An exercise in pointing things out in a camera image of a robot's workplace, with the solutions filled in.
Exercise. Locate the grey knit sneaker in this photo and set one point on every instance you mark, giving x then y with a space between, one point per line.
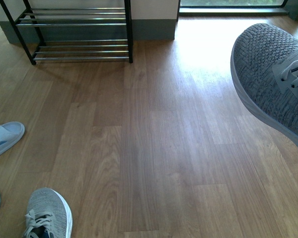
48 215
264 70

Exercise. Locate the light blue slide slipper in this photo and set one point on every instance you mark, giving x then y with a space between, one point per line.
10 134

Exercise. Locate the black metal shoe rack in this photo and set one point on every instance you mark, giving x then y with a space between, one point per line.
94 31

